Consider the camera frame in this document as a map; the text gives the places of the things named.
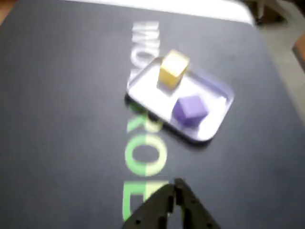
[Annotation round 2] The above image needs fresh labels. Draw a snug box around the black WOWROBO desk mat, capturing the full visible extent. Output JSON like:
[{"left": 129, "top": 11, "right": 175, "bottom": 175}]
[{"left": 0, "top": 0, "right": 305, "bottom": 229}]

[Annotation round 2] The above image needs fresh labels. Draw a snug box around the yellow wooden cube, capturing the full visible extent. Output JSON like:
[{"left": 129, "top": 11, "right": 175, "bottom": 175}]
[{"left": 157, "top": 49, "right": 191, "bottom": 90}]

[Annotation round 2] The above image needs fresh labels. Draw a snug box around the purple wooden cube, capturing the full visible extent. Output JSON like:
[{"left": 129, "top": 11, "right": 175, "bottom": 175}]
[{"left": 172, "top": 95, "right": 208, "bottom": 129}]

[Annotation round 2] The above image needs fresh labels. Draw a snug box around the white rectangular metal tray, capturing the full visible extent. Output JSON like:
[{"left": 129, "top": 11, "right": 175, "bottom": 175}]
[{"left": 124, "top": 55, "right": 236, "bottom": 146}]

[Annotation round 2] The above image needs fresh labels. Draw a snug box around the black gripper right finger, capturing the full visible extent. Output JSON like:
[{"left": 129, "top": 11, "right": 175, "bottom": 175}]
[{"left": 173, "top": 177, "right": 222, "bottom": 229}]

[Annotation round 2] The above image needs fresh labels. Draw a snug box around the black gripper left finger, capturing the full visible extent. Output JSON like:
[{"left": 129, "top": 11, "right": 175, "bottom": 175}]
[{"left": 121, "top": 183, "right": 176, "bottom": 229}]

